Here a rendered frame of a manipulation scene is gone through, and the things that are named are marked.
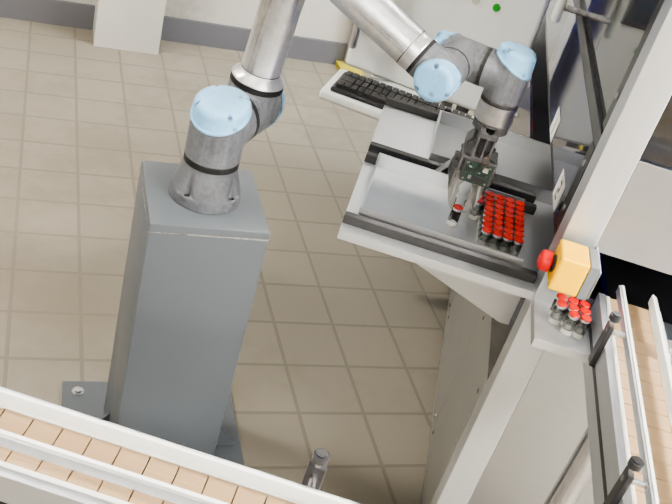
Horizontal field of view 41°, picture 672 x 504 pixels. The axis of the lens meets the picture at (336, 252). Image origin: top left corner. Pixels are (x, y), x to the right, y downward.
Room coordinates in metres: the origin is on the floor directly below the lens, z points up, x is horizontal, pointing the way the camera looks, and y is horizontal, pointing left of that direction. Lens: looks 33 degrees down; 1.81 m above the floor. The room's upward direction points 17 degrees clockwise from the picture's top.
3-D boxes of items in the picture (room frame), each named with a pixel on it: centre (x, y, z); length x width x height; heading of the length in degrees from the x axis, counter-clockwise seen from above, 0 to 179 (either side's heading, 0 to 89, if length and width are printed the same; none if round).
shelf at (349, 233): (1.86, -0.24, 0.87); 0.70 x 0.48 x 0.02; 179
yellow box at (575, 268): (1.44, -0.42, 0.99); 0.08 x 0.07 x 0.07; 89
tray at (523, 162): (2.03, -0.31, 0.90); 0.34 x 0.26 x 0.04; 89
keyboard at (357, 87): (2.37, -0.06, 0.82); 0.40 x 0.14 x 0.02; 82
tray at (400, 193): (1.69, -0.19, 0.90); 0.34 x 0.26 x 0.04; 88
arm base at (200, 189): (1.64, 0.30, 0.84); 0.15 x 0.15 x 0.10
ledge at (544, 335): (1.42, -0.46, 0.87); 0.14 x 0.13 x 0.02; 89
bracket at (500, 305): (1.61, -0.23, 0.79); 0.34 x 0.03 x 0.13; 89
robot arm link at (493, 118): (1.65, -0.22, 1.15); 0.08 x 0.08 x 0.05
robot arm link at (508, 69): (1.65, -0.21, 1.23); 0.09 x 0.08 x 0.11; 76
